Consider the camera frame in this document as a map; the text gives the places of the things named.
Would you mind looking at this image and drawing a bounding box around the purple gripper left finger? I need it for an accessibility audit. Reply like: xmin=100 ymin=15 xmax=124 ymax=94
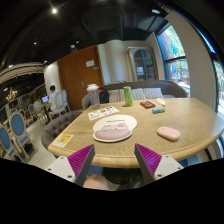
xmin=45 ymin=143 xmax=96 ymax=187

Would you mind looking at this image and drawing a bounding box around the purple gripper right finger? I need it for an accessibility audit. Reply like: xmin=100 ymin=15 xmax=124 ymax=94
xmin=133 ymin=143 xmax=185 ymax=186

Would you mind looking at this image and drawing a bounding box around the pink computer mouse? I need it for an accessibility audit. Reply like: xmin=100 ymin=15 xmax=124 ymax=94
xmin=157 ymin=126 xmax=180 ymax=141

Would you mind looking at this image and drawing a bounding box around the white cat mouse pad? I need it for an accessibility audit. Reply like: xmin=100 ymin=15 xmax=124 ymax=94
xmin=93 ymin=115 xmax=137 ymax=142

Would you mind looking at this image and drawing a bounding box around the yellow QR code sticker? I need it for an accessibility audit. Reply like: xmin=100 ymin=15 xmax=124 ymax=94
xmin=53 ymin=134 xmax=73 ymax=148

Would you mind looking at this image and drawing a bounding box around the grey tufted armchair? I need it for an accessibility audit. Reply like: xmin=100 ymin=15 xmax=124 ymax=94
xmin=41 ymin=111 xmax=81 ymax=148

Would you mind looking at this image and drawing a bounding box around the teal small case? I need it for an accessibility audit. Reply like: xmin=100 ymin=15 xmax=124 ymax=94
xmin=152 ymin=108 xmax=165 ymax=114

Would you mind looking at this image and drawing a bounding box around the white printed leaflet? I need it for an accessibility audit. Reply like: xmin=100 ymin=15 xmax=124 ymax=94
xmin=88 ymin=106 xmax=118 ymax=121

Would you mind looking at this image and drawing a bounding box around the black red small box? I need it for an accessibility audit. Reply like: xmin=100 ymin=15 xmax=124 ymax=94
xmin=140 ymin=101 xmax=155 ymax=109

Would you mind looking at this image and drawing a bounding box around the white small object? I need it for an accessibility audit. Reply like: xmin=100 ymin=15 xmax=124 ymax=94
xmin=156 ymin=98 xmax=166 ymax=106

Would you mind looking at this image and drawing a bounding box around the green drink can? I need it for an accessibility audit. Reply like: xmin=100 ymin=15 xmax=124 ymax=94
xmin=123 ymin=86 xmax=133 ymax=107

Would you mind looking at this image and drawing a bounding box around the striped cushion right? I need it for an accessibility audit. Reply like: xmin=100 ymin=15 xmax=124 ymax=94
xmin=132 ymin=88 xmax=163 ymax=100

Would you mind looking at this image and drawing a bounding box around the striped cushion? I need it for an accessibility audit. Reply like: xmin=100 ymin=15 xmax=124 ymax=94
xmin=132 ymin=88 xmax=163 ymax=100
xmin=108 ymin=89 xmax=124 ymax=103

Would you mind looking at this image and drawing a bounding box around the black backpack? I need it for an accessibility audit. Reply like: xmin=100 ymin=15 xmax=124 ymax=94
xmin=98 ymin=88 xmax=109 ymax=104

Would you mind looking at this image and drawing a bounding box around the person in white shirt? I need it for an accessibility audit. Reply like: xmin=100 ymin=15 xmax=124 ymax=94
xmin=48 ymin=85 xmax=57 ymax=112

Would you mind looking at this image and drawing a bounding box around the open laptop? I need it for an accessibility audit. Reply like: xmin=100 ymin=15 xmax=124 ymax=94
xmin=42 ymin=96 xmax=49 ymax=103

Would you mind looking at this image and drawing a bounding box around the striped cushion left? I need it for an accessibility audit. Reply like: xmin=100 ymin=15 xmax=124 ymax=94
xmin=108 ymin=89 xmax=124 ymax=103

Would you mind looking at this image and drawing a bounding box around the clear tumbler with lid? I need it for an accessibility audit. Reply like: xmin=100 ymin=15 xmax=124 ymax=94
xmin=87 ymin=84 xmax=100 ymax=109

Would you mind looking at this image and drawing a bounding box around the blue white chair front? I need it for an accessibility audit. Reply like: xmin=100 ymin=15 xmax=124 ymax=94
xmin=9 ymin=112 xmax=38 ymax=159

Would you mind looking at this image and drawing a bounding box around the blue white chair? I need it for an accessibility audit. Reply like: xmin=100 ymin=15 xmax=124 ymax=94
xmin=9 ymin=112 xmax=38 ymax=159
xmin=0 ymin=126 xmax=14 ymax=157

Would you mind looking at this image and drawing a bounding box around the dark curved sofa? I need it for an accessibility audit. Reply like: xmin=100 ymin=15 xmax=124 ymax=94
xmin=81 ymin=79 xmax=190 ymax=110

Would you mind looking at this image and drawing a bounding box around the blue white chair left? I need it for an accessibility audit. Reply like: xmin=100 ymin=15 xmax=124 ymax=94
xmin=0 ymin=126 xmax=14 ymax=157

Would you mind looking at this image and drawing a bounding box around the brown wooden door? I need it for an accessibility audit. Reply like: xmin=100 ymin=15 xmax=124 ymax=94
xmin=57 ymin=46 xmax=104 ymax=110

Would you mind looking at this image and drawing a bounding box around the arched wooden cabinet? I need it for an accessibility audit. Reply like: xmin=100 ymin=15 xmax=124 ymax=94
xmin=127 ymin=47 xmax=158 ymax=81

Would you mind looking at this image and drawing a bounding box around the large window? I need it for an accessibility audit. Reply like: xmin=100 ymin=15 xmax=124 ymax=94
xmin=157 ymin=24 xmax=190 ymax=95

